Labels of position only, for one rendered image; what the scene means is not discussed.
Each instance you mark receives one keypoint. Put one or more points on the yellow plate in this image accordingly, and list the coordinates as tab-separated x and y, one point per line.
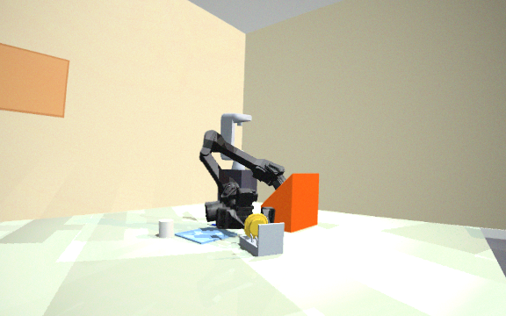
251	224

